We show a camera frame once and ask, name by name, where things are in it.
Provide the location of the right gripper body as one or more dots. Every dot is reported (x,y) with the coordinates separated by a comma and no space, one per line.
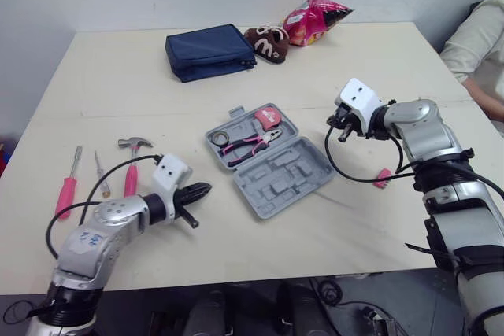
(348,117)

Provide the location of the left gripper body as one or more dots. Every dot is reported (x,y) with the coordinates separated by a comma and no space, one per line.
(182,200)

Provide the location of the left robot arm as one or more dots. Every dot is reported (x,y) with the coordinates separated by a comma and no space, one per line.
(112,226)

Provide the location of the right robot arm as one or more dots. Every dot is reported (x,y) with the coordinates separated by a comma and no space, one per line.
(429,131)

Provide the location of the grey tool case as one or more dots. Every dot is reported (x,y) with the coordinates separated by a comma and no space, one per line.
(283,178)

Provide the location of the black roll of tape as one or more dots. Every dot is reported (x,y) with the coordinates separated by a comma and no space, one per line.
(214,138)

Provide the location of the small pink piece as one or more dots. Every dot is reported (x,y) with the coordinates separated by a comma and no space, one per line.
(382,178)

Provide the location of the pink tape measure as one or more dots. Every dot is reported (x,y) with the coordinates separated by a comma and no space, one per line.
(267,119)

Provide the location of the pink snack pack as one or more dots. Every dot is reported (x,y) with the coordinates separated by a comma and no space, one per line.
(311,21)

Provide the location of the brown plush toy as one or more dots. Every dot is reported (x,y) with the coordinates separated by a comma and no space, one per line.
(267,45)

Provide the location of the person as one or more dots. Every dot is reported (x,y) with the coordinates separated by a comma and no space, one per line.
(476,45)

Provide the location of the navy blue fabric pouch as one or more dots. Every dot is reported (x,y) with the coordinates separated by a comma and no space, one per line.
(208,50)

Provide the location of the robot body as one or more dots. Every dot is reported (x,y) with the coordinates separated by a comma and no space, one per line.
(299,308)

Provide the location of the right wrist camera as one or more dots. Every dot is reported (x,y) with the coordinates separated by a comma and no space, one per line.
(360,96)

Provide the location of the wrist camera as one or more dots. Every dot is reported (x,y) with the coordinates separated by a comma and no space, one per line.
(360,96)
(170,172)

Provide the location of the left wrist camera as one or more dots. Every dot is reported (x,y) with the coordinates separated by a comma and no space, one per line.
(170,172)

